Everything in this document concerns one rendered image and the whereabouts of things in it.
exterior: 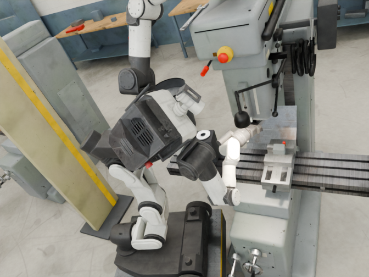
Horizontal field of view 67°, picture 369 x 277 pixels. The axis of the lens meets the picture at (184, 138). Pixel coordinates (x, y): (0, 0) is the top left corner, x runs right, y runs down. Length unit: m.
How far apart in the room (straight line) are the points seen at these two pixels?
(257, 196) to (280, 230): 0.22
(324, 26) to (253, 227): 1.13
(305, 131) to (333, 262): 0.99
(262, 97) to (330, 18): 0.44
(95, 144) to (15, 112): 1.16
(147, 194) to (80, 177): 1.38
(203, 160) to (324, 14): 0.83
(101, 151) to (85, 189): 1.57
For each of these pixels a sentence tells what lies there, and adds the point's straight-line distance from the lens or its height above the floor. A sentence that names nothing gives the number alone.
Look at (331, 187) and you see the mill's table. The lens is 1.71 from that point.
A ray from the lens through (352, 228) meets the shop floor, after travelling 2.62.
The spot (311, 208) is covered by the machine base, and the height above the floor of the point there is 0.20.
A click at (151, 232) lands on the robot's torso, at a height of 0.76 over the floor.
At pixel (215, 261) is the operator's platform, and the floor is 0.40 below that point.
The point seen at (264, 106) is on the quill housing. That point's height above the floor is 1.40.
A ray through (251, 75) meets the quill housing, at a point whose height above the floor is 1.58.
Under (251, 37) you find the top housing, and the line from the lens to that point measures 1.08.
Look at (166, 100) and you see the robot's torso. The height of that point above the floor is 1.63.
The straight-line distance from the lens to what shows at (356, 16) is 5.18.
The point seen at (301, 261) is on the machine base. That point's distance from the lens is 2.23.
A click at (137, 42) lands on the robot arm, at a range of 1.20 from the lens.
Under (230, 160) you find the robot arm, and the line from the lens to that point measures 1.39.
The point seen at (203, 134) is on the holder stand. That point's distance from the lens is 1.82.
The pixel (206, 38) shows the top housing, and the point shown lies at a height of 1.83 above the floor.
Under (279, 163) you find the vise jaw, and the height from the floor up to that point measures 1.01.
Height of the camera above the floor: 2.22
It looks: 38 degrees down
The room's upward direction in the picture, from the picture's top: 22 degrees counter-clockwise
